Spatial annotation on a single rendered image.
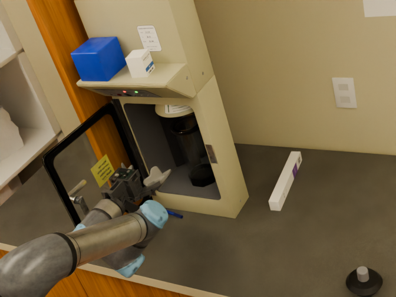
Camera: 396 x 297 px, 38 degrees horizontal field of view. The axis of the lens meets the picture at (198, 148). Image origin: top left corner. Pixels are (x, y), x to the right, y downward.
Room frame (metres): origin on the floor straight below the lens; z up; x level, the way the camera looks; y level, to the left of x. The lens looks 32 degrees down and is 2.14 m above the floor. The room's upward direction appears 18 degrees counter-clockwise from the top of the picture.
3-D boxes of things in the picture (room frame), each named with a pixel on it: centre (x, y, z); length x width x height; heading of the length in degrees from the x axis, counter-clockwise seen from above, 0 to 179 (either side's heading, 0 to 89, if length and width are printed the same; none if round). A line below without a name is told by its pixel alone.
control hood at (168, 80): (1.51, 0.12, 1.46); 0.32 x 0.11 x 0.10; 51
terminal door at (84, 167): (1.52, 0.32, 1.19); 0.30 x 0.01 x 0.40; 136
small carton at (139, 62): (1.48, 0.08, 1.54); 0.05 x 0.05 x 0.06; 60
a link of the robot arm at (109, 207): (1.29, 0.29, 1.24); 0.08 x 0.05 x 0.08; 51
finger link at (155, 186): (1.37, 0.18, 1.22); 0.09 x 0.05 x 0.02; 107
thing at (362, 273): (1.03, -0.30, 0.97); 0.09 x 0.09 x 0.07
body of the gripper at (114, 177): (1.35, 0.24, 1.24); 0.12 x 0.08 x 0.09; 141
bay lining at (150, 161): (1.65, 0.00, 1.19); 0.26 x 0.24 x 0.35; 51
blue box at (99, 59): (1.56, 0.19, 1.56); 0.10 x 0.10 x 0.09; 51
